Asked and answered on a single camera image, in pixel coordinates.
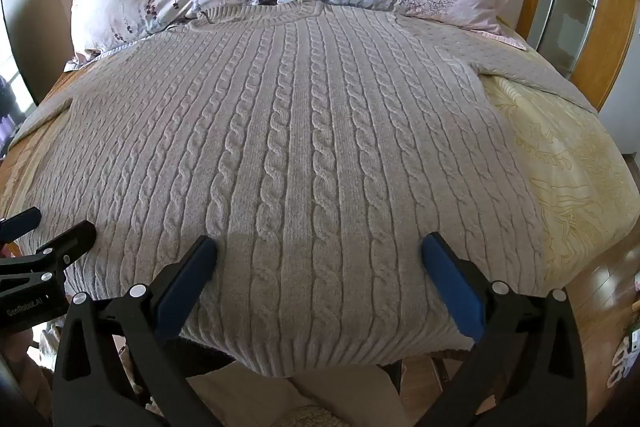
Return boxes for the person's cream trousers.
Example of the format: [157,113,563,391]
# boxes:
[187,363,401,427]

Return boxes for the yellow patterned bedspread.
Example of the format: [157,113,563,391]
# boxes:
[0,27,633,303]

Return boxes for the window with purple curtain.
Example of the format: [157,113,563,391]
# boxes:
[0,72,32,160]

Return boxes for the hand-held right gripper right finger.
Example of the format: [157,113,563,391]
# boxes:
[420,232,587,427]

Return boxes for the wooden headboard with glass panel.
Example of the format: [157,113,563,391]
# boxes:
[515,0,640,112]

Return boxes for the pale patterned slipper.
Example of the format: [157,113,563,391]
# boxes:
[606,332,640,390]

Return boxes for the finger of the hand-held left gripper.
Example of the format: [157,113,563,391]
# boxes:
[0,221,97,294]
[0,207,42,244]

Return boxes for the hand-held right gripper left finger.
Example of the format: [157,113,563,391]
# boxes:
[51,235,223,427]

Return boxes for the grey cable-knit sweater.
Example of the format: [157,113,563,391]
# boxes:
[7,1,599,380]

